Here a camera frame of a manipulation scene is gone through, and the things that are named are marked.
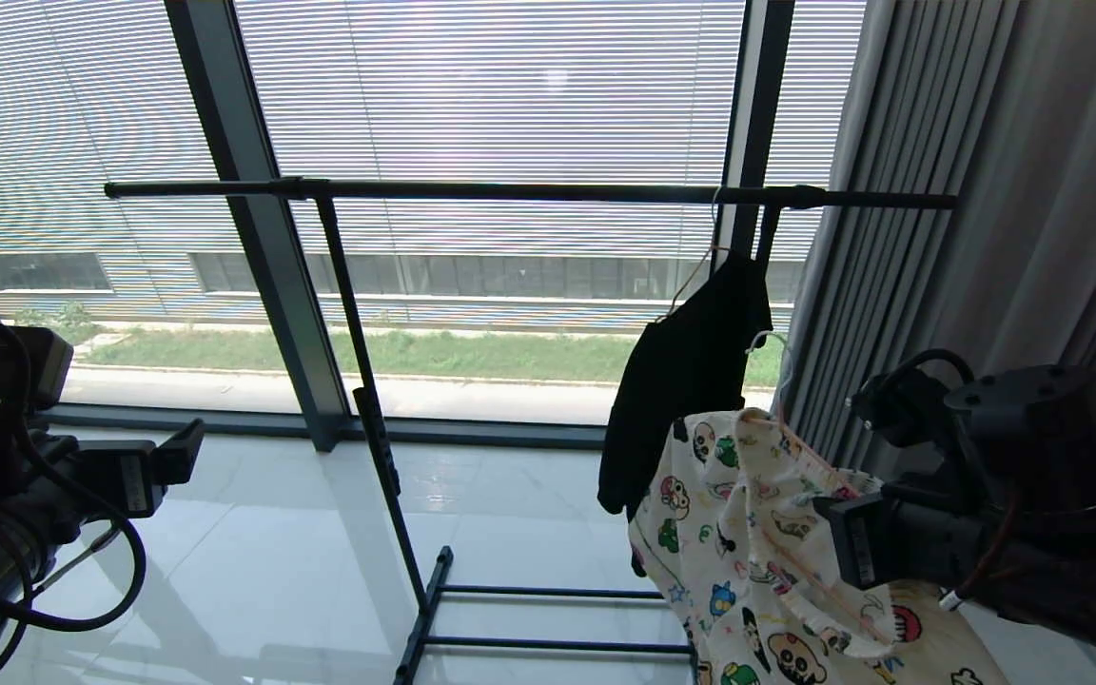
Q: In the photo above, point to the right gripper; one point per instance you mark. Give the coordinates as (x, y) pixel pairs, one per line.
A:
(900, 542)

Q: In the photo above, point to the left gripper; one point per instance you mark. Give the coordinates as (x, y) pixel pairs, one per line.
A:
(120, 480)

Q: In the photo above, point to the cream printed garment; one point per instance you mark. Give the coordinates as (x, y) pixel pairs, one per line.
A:
(738, 533)

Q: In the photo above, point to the pink clothes hanger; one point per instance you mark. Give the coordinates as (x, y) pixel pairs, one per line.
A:
(695, 281)
(782, 381)

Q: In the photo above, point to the black short-sleeved shirt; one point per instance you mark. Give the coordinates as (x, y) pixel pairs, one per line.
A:
(681, 381)

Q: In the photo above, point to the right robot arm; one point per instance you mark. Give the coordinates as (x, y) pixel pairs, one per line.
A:
(1062, 476)

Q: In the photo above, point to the black clothes rack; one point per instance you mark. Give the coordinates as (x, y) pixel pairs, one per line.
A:
(510, 192)

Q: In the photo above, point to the grey curtain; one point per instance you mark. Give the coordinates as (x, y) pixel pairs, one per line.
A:
(986, 190)

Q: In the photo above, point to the window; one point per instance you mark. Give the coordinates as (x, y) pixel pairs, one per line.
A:
(510, 95)

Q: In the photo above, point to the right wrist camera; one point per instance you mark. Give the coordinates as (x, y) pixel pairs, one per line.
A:
(900, 409)

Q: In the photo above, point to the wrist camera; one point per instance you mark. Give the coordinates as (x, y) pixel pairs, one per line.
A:
(900, 409)
(10, 371)

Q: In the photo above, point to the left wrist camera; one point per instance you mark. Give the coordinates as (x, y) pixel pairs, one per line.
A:
(10, 371)

